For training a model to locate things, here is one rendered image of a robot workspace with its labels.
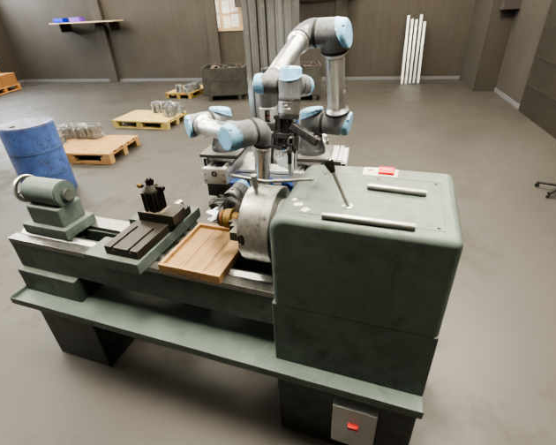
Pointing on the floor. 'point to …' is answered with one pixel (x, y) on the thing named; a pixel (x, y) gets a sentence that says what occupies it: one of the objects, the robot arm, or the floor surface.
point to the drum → (36, 148)
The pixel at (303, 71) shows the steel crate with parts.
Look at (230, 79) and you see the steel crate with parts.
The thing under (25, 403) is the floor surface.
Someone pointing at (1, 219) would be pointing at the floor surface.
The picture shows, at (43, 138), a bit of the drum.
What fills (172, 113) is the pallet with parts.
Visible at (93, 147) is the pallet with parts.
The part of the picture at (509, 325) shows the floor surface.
